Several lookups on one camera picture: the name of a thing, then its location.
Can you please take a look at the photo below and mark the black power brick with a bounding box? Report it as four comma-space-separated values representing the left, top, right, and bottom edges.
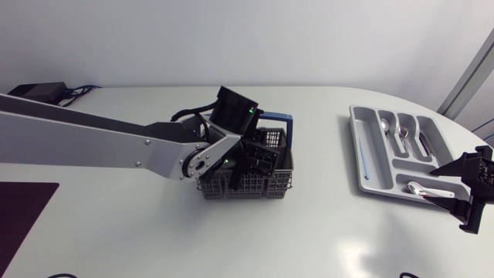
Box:
6, 81, 69, 105

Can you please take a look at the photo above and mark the steel spoon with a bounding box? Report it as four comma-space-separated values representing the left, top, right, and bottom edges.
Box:
379, 117, 402, 154
406, 181, 455, 199

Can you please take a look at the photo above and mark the steel knife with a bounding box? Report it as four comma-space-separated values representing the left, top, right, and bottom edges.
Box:
418, 131, 435, 157

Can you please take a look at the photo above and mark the blue plastic stick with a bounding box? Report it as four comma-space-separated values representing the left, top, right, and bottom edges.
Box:
357, 137, 371, 181

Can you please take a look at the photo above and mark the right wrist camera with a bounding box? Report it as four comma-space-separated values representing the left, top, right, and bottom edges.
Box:
475, 144, 494, 204

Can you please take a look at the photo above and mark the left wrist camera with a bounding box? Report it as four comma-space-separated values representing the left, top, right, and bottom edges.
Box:
210, 85, 260, 137

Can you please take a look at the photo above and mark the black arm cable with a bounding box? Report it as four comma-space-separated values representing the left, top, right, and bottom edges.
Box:
170, 101, 217, 124

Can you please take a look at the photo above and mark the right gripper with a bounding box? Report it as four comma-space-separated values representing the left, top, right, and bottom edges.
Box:
421, 151, 486, 236

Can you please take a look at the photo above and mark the dark mat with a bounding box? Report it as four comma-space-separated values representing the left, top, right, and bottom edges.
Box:
0, 181, 60, 277

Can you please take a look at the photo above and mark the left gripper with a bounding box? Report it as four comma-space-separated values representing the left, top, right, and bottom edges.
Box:
228, 139, 280, 191

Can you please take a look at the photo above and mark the grey cutlery tray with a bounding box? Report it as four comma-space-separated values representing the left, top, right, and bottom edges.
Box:
348, 104, 474, 205

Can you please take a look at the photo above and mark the grey cutlery basket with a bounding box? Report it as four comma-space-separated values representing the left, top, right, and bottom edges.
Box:
196, 111, 295, 200

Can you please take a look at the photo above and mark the steel fork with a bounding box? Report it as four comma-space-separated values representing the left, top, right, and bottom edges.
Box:
398, 125, 414, 156

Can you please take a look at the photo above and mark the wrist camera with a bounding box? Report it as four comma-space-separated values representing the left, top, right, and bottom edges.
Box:
475, 144, 494, 204
210, 85, 260, 137

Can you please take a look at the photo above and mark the blue cable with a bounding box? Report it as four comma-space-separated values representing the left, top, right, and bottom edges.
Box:
59, 84, 103, 108

